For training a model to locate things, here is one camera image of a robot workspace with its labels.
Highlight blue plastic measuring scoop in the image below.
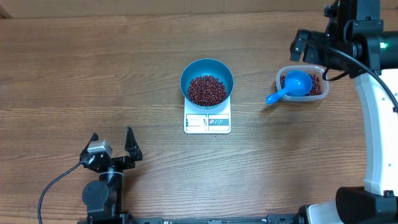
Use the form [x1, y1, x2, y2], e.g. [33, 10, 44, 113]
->
[266, 70, 312, 105]

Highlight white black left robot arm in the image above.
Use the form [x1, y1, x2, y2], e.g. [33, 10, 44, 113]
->
[80, 128, 142, 223]

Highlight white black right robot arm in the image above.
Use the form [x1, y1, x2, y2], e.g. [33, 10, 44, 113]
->
[290, 0, 397, 223]

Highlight white digital kitchen scale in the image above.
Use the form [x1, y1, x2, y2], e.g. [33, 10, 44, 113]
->
[183, 97, 231, 134]

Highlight red beans in bowl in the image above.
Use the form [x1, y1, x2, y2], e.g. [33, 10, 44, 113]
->
[187, 75, 227, 106]

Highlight teal blue bowl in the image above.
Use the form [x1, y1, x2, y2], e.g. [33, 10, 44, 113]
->
[180, 58, 234, 108]

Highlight clear plastic container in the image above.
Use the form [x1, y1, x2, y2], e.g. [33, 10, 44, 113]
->
[275, 65, 329, 102]

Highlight red adzuki beans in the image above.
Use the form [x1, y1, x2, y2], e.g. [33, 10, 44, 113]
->
[280, 73, 323, 96]

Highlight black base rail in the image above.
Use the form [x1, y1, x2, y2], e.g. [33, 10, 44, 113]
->
[77, 205, 354, 224]

